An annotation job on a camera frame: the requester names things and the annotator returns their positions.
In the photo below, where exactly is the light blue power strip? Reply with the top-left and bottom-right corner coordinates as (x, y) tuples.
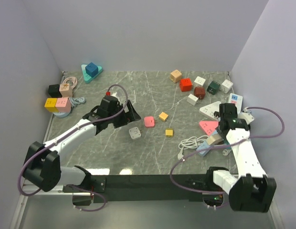
(196, 141), (222, 157)

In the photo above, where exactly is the pink cube socket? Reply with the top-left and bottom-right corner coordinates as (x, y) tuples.
(56, 97), (71, 113)

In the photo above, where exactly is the blue cube socket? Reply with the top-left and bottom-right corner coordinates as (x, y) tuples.
(85, 62), (99, 77)

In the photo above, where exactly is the teal triangular power strip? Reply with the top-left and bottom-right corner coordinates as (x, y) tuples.
(81, 62), (103, 83)

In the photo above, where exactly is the beige cube socket left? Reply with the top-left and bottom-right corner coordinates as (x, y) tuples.
(59, 83), (73, 97)

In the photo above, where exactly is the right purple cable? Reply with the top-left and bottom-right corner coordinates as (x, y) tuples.
(169, 106), (286, 209)

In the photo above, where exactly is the pink plug adapter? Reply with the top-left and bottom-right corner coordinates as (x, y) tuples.
(144, 116), (156, 128)

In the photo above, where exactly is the peach cube socket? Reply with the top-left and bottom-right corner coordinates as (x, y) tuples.
(169, 70), (182, 83)

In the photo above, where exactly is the white cable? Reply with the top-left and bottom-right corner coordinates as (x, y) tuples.
(177, 135), (211, 160)

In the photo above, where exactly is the white multicolour power strip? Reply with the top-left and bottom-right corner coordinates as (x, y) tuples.
(228, 93), (243, 113)

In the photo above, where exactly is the dark red cube socket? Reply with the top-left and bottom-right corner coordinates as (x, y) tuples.
(193, 87), (205, 100)

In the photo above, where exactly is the black cube socket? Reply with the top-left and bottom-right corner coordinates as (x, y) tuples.
(47, 84), (62, 98)

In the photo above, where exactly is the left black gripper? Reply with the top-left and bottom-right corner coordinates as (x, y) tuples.
(108, 100), (141, 128)

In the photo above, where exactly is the yellow plug adapter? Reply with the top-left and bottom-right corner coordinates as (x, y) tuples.
(165, 128), (174, 137)

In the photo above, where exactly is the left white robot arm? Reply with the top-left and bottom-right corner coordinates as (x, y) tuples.
(21, 95), (141, 192)

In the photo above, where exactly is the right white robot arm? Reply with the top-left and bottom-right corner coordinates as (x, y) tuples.
(205, 103), (276, 213)

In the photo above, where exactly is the yellow cube socket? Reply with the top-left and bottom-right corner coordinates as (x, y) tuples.
(44, 98), (59, 113)

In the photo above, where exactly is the white cube socket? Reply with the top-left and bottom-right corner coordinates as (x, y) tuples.
(219, 79), (233, 94)
(194, 76), (206, 87)

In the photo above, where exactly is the pink coiled cable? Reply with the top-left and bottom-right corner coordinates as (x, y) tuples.
(62, 76), (79, 91)

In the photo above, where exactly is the white plug adapter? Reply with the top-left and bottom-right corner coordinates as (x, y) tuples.
(187, 94), (199, 106)
(129, 127), (141, 140)

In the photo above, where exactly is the orange plug adapter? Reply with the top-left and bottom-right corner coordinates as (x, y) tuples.
(159, 112), (169, 122)

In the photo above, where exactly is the dark green cube socket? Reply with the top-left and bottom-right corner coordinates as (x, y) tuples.
(207, 81), (220, 95)

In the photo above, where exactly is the white cube socket right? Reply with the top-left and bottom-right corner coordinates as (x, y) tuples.
(219, 79), (233, 94)

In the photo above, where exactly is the light blue round socket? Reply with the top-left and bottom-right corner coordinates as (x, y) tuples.
(53, 97), (86, 118)

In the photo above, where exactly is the black base bar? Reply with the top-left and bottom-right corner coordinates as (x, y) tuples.
(91, 175), (203, 202)

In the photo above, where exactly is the beige power strip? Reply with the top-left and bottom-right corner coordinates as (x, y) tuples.
(206, 134), (223, 146)

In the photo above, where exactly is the white triangular power strip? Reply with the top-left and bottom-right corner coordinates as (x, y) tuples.
(199, 101), (221, 121)

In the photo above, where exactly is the pink triangular power strip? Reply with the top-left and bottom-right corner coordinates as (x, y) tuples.
(199, 121), (218, 136)

